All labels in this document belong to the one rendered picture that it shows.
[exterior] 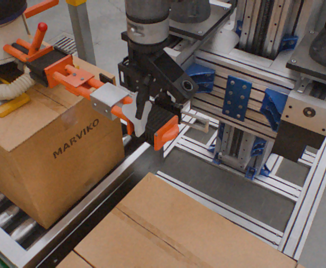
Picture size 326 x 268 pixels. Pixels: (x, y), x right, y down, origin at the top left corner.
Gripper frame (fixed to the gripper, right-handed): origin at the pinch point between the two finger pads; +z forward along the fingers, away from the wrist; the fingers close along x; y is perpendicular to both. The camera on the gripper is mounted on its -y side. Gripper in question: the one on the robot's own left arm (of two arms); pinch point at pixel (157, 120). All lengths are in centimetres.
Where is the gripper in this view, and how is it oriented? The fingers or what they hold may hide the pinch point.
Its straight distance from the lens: 76.2
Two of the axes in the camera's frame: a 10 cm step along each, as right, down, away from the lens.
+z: 0.0, 7.0, 7.1
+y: -8.0, -4.4, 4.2
